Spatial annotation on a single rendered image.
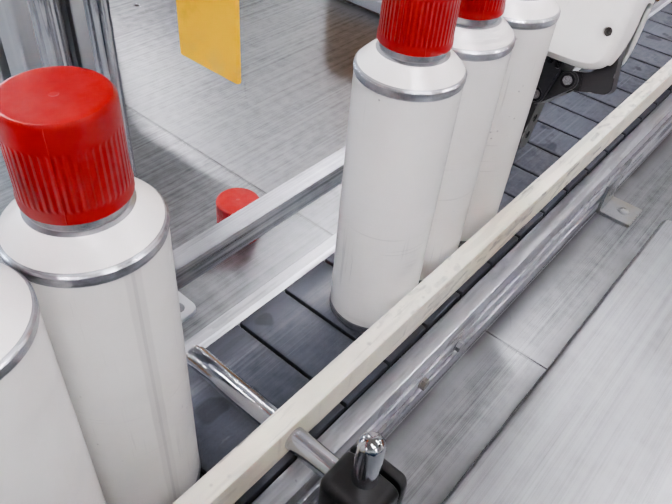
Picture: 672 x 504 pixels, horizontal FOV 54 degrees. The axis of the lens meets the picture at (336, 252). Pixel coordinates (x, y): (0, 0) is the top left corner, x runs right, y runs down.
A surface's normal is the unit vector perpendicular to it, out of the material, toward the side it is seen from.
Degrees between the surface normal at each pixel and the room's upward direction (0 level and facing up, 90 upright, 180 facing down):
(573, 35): 69
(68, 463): 90
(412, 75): 42
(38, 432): 90
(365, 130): 90
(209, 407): 0
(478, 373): 0
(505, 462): 0
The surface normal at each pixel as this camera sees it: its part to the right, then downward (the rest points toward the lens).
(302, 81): 0.07, -0.73
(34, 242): -0.19, -0.14
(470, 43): 0.01, -0.04
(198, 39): -0.65, 0.48
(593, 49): -0.54, 0.20
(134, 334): 0.62, 0.57
